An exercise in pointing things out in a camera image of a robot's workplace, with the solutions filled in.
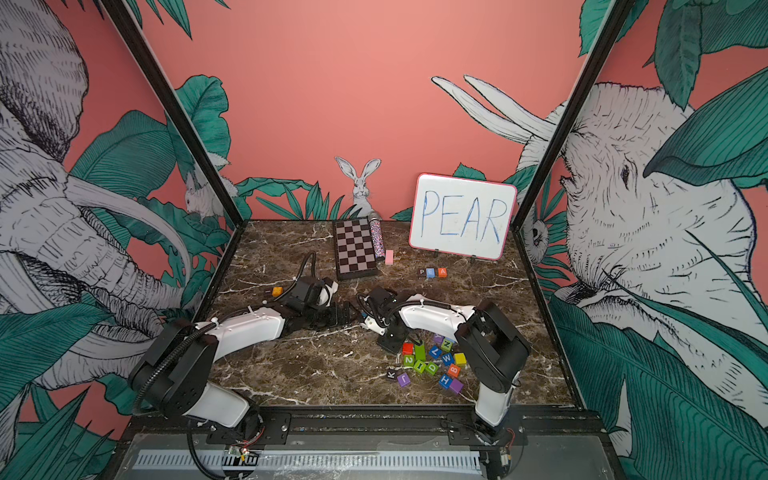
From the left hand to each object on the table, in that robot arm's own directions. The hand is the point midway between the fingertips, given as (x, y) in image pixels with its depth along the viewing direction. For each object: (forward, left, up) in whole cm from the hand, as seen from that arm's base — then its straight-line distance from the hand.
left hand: (352, 313), depth 89 cm
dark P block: (+18, -23, -5) cm, 30 cm away
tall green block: (-11, -20, -5) cm, 23 cm away
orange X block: (+11, +26, -5) cm, 29 cm away
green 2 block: (-13, -16, -4) cm, 21 cm away
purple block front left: (-18, -14, -5) cm, 24 cm away
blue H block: (-19, -26, -5) cm, 33 cm away
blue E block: (+17, -26, -5) cm, 32 cm away
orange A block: (+17, -31, -5) cm, 36 cm away
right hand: (-7, -11, -4) cm, 13 cm away
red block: (-11, -16, -1) cm, 19 cm away
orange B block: (-16, -29, -5) cm, 34 cm away
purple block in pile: (-8, -26, -4) cm, 27 cm away
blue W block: (-13, -28, -5) cm, 31 cm away
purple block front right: (-20, -29, -6) cm, 36 cm away
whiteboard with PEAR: (+32, -38, +8) cm, 51 cm away
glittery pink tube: (+35, -7, -3) cm, 36 cm away
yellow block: (-14, -31, -4) cm, 34 cm away
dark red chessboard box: (+29, +1, -4) cm, 30 cm away
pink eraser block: (+24, -12, -5) cm, 28 cm away
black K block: (-17, -11, -5) cm, 21 cm away
